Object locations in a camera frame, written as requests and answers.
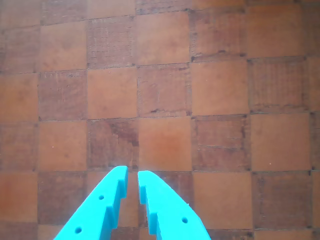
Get turquoise gripper right finger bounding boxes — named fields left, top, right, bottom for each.
left=137, top=170, right=212, bottom=240

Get turquoise gripper left finger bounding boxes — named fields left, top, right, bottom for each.
left=53, top=166, right=129, bottom=240

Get brown leather chessboard mat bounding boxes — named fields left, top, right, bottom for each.
left=0, top=0, right=320, bottom=240

